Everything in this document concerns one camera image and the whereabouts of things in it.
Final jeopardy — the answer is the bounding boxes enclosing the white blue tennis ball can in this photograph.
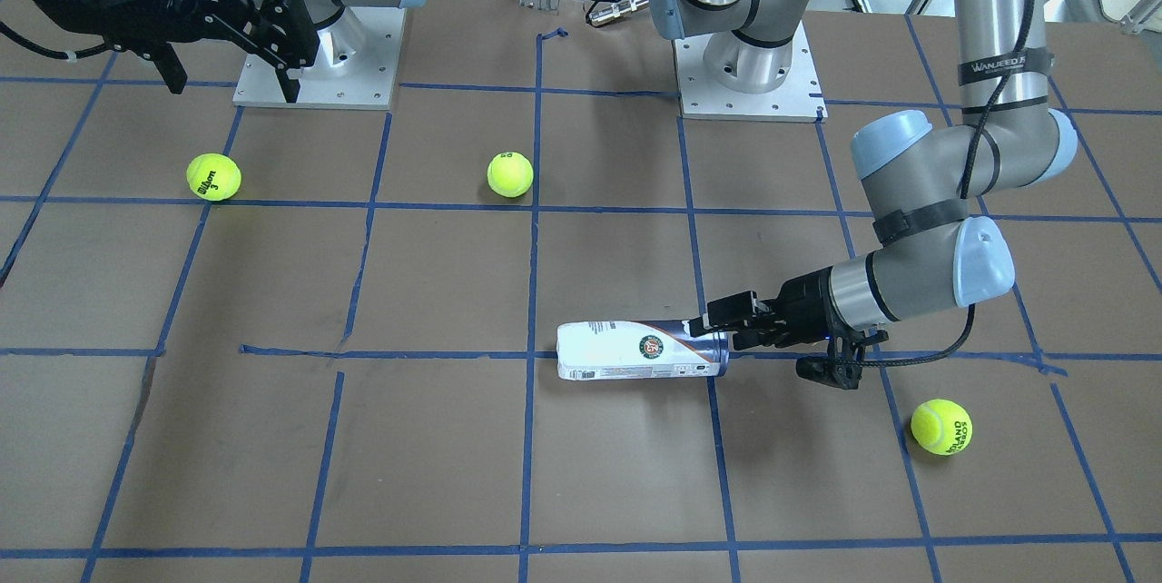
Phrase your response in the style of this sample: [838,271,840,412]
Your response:
[555,321,730,381]

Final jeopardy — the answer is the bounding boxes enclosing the tennis ball by near base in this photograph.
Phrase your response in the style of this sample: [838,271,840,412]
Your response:
[185,153,243,202]

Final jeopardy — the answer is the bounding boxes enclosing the tennis ball centre row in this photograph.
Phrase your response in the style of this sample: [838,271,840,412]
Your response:
[909,400,974,456]

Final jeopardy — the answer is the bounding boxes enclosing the tennis ball near front edge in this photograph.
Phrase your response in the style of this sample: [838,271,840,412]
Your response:
[486,152,535,197]

